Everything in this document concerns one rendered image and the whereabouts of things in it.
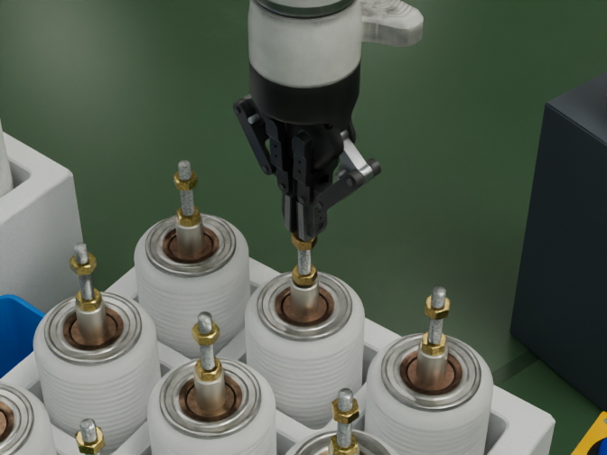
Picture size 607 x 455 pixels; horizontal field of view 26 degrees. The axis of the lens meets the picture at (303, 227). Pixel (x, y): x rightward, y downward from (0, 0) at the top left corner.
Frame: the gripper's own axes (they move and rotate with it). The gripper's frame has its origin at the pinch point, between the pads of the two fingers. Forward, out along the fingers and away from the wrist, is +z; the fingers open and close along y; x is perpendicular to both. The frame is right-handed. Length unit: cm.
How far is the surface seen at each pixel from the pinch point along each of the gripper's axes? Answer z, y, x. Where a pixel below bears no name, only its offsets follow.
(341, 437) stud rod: 5.3, 13.7, -10.1
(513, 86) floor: 35, -26, 63
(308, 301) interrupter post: 8.5, 1.0, -0.5
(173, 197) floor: 35, -40, 19
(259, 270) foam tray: 17.3, -10.8, 5.1
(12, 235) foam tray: 19.7, -32.6, -6.6
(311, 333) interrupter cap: 9.9, 2.6, -1.8
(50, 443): 12.1, -4.6, -21.8
